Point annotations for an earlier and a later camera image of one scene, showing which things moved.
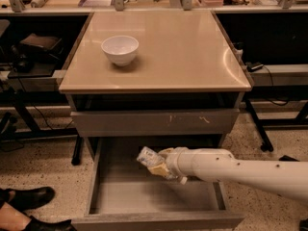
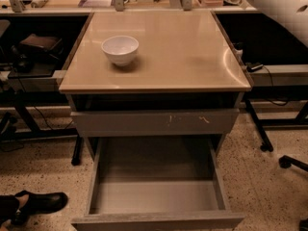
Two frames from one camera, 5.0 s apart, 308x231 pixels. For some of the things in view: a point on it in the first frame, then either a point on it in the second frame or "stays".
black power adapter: [253, 66] stays
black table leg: [266, 144] stays
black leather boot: [25, 199] -> [38, 202]
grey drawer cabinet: [159, 79] stays
